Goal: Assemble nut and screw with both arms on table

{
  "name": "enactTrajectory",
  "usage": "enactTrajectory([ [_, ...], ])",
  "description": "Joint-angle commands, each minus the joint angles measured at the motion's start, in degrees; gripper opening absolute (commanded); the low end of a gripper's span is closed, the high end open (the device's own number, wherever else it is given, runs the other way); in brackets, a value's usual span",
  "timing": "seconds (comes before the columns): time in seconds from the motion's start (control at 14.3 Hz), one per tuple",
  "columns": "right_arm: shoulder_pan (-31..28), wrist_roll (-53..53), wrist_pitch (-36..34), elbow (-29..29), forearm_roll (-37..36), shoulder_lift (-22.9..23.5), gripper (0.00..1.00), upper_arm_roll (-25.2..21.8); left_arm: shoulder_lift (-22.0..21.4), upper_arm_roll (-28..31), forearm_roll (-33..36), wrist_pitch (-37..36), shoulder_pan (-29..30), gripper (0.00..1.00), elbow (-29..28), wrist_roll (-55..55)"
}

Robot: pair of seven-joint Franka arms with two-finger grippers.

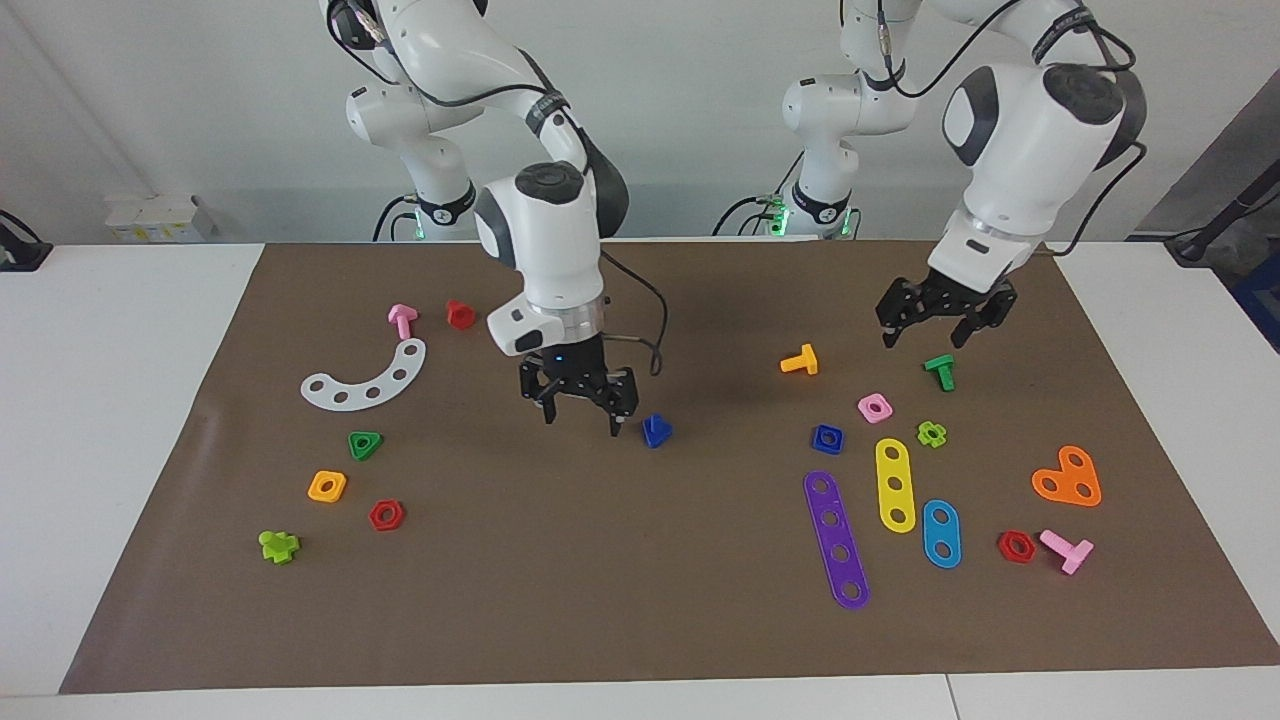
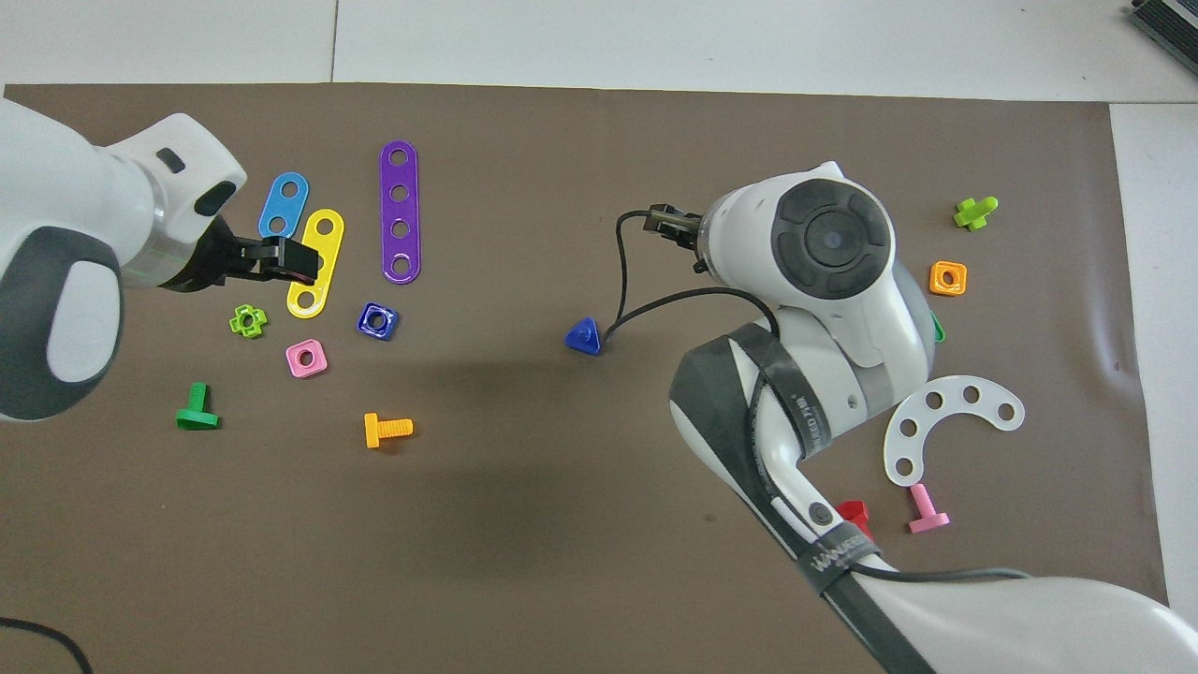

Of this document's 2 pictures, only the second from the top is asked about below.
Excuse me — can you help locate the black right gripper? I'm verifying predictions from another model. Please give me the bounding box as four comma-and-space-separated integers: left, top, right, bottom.
650, 203, 710, 275

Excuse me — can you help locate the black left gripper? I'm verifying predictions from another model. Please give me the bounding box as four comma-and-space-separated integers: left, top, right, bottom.
164, 215, 320, 294

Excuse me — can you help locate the blue square plastic nut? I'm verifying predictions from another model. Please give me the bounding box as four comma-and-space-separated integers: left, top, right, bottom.
357, 301, 401, 342

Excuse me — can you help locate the blue triangle-head plastic screw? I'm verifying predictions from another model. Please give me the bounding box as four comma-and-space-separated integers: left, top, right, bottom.
564, 316, 603, 358

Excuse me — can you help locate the orange plastic screw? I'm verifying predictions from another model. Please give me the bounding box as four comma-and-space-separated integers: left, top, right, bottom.
364, 412, 414, 449

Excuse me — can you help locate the pink square plastic nut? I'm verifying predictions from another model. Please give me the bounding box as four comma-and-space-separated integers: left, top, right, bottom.
285, 338, 329, 379

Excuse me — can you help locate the dark green plastic screw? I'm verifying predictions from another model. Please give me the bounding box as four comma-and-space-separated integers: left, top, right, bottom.
176, 381, 222, 432

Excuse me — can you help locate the light green cross-head screw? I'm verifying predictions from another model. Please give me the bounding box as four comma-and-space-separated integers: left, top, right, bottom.
953, 196, 1000, 232

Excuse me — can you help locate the red hexagon-head plastic screw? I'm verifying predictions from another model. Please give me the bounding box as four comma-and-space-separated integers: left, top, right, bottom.
836, 500, 877, 544

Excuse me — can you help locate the pink plastic screw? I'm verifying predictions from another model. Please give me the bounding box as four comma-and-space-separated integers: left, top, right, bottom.
908, 483, 951, 535

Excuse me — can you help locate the blue two-hole plastic plate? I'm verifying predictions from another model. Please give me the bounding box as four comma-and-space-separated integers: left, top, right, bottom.
258, 171, 310, 241

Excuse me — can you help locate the yellow three-hole plastic plate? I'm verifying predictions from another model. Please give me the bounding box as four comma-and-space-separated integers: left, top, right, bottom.
286, 208, 345, 319

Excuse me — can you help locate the purple four-hole plastic plate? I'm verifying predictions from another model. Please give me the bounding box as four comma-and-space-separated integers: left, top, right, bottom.
379, 140, 421, 285

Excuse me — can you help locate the white curved five-hole plate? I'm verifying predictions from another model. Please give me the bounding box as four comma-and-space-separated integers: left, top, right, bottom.
883, 375, 1026, 488

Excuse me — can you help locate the brown table mat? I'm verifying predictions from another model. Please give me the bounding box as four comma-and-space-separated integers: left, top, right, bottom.
0, 82, 1176, 674

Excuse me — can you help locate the black ribbed device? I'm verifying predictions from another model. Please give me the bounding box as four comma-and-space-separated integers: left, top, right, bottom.
1126, 0, 1198, 53

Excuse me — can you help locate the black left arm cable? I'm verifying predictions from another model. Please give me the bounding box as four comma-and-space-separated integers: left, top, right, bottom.
0, 615, 95, 674

